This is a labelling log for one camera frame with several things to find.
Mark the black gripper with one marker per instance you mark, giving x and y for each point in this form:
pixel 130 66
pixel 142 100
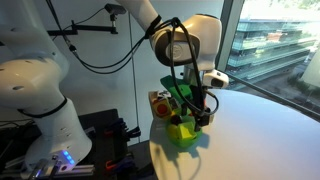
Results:
pixel 198 100

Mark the yellow toy lemon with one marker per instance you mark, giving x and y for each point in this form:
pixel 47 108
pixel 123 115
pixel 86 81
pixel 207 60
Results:
pixel 171 131

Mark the green printed camera mount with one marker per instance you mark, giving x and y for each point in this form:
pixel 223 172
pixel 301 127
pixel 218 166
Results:
pixel 175 87

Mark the wooden tray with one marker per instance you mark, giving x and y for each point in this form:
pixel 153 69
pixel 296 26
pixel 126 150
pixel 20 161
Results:
pixel 151 100

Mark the dark window railing bar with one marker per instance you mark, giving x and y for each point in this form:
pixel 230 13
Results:
pixel 276 98

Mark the black camera on boom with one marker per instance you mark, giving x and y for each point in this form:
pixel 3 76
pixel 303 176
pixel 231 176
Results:
pixel 115 9

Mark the dark window frame post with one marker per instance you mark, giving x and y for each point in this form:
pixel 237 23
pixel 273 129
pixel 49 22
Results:
pixel 230 33

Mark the green plastic bowl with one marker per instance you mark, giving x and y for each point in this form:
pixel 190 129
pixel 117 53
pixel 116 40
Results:
pixel 186 142

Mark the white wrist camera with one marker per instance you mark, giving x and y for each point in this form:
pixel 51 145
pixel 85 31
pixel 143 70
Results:
pixel 216 80

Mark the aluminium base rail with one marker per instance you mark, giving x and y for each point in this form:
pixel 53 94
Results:
pixel 80 170

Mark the yellow-green toy block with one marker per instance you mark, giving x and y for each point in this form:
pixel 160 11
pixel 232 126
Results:
pixel 185 131

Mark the white block black drawing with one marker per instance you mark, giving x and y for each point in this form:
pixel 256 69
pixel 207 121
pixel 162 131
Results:
pixel 163 94

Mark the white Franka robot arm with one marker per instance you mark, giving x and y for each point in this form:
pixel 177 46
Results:
pixel 33 80

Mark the black equipment cart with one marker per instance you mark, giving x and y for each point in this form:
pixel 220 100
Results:
pixel 100 146

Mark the dark red toy fruit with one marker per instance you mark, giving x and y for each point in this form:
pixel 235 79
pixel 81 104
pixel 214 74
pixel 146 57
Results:
pixel 176 119

